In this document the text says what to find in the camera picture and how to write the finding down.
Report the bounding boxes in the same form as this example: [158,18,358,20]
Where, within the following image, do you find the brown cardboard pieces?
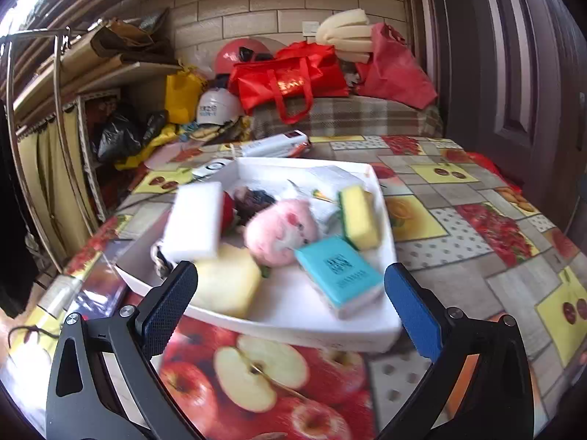
[89,9,172,62]

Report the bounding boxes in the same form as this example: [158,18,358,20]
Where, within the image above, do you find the plaid blanket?
[252,96,443,140]

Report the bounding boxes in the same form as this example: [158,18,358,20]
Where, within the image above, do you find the cream foam rolls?
[316,9,374,62]

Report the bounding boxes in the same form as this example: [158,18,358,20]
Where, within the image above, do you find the white helmet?
[196,88,244,125]

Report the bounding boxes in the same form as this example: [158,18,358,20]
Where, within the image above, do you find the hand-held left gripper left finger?
[46,259,205,440]

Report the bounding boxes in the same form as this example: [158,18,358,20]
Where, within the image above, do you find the yellow shopping bag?
[164,68,207,124]

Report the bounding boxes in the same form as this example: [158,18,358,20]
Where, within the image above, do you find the red helmet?
[215,39,276,76]

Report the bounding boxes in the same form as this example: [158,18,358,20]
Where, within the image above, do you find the pink plush toy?
[243,199,319,269]

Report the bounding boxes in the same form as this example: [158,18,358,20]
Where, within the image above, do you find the white sponge block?
[163,181,225,262]

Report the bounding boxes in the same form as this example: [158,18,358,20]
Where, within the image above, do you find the red plastic bag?
[355,23,438,111]
[463,151,524,193]

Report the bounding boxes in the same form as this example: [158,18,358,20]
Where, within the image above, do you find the leopard print scrunchie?
[150,238,177,280]

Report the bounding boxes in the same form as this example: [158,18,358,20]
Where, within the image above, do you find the white power bank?
[238,131,308,157]

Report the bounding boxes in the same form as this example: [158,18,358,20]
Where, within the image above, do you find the red tote bag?
[228,41,350,124]

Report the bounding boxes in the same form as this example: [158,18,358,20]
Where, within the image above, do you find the yellow curtain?
[16,110,99,257]

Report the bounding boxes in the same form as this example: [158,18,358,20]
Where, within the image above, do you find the grey brown knotted rope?
[233,186,278,216]

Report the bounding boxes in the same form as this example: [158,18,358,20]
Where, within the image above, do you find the white square charger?
[192,158,232,179]

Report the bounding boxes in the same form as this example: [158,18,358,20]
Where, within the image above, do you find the teal soap box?
[293,236,385,320]

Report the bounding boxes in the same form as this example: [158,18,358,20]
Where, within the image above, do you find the pale yellow foam block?
[190,242,263,319]

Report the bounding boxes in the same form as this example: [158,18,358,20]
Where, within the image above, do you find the pink hat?
[144,142,205,170]

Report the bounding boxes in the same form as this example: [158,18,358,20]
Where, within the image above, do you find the white metal shelf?
[14,92,124,225]

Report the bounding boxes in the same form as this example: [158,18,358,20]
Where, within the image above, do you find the red plush apple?
[220,191,237,239]

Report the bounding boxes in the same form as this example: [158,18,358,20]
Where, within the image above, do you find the black plastic bag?
[142,111,168,145]
[96,110,143,162]

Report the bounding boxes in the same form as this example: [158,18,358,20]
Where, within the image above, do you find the metal pipe rack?
[0,30,92,276]

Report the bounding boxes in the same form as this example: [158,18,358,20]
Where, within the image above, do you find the yellow cloth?
[114,121,251,170]

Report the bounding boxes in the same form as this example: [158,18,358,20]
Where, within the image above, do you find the white cardboard box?
[114,157,399,353]

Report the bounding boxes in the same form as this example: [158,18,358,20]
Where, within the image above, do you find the white cloth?
[287,165,368,234]

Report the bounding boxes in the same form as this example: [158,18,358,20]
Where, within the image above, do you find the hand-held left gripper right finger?
[383,261,535,440]

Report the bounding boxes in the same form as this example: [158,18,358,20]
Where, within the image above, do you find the yellow green scouring sponge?
[338,186,381,252]

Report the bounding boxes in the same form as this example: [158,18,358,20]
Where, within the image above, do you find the wooden boards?
[9,50,184,120]

